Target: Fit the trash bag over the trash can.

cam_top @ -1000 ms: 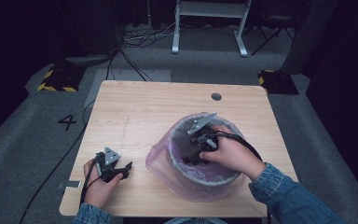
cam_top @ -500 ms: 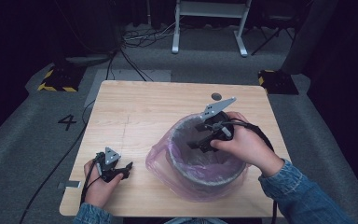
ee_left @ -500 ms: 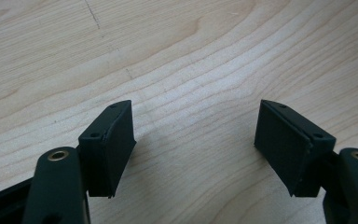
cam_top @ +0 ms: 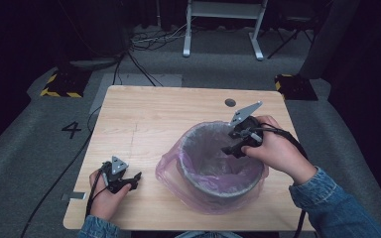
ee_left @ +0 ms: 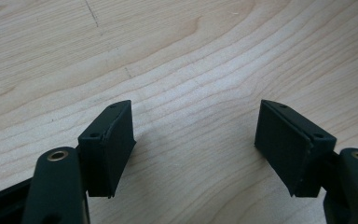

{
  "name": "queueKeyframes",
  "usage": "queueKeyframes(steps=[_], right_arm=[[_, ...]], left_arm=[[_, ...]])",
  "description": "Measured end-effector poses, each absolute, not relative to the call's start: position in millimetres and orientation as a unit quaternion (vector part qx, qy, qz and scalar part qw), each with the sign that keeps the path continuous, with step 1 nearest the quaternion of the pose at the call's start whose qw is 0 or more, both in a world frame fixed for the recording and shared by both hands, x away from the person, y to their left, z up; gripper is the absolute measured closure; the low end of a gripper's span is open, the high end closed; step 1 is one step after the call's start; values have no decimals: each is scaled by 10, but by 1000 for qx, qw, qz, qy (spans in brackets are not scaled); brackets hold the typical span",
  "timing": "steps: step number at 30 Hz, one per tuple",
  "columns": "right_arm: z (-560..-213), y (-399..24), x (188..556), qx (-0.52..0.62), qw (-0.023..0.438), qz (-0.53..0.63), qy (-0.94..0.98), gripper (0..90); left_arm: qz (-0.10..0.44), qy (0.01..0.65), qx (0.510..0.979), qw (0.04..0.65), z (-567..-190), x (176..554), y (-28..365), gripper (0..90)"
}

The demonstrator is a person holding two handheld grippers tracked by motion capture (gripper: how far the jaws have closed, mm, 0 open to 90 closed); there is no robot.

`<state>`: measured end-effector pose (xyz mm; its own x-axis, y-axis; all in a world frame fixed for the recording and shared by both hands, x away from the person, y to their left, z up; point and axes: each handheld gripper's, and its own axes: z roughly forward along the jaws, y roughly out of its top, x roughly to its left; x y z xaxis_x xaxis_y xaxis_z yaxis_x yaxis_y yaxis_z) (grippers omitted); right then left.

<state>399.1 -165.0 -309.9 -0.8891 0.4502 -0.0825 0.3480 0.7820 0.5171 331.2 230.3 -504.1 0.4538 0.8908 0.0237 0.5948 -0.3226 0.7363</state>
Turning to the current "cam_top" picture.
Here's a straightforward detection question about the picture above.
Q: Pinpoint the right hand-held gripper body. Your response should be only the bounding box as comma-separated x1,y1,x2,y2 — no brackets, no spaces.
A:
228,101,264,148

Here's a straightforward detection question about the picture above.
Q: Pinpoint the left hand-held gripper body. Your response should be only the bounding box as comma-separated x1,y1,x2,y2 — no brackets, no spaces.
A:
100,156,132,194

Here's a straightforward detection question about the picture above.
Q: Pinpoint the pink plastic bag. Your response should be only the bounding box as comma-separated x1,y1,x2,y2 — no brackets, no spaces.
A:
155,120,270,216

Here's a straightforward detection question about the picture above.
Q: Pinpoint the green plastic bucket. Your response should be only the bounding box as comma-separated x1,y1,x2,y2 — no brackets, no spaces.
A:
177,121,266,202

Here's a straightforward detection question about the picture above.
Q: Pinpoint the person's left hand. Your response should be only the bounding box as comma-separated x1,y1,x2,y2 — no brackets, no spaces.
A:
88,169,133,222

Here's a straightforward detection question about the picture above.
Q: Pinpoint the person's right hand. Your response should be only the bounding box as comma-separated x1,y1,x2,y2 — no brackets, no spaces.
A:
241,114,318,185

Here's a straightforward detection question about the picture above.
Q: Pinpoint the black tripod stand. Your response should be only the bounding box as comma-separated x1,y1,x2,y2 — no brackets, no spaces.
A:
267,13,316,60

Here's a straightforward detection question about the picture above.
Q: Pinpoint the left hand-held gripper black cable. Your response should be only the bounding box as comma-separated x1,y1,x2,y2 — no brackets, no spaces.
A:
84,162,112,219

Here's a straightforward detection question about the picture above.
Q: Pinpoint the hand-held gripper black cable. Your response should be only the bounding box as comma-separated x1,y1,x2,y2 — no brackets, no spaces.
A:
84,162,112,219
244,123,309,238

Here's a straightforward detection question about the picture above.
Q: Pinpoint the right hand-held gripper black cable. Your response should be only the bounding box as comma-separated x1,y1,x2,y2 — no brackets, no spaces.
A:
244,123,309,238

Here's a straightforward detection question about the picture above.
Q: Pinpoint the long black floor cable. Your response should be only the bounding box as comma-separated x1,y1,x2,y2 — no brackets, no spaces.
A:
19,105,103,238

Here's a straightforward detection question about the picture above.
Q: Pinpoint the grey table edge bracket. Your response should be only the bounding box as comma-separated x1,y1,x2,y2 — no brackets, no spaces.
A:
61,191,87,201

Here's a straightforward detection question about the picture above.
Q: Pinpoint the black yellow striped base plate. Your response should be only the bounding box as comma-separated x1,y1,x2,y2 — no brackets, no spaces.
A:
40,67,92,99
274,73,319,102

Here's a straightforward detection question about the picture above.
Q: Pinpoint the white metal desk frame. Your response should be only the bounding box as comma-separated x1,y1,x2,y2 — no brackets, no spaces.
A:
182,0,269,61

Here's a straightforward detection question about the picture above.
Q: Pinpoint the grey padded post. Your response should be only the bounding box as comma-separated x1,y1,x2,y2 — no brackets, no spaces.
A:
299,0,361,80

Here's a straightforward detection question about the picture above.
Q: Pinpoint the bundle of floor cables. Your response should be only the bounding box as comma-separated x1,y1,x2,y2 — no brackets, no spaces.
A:
128,23,192,54

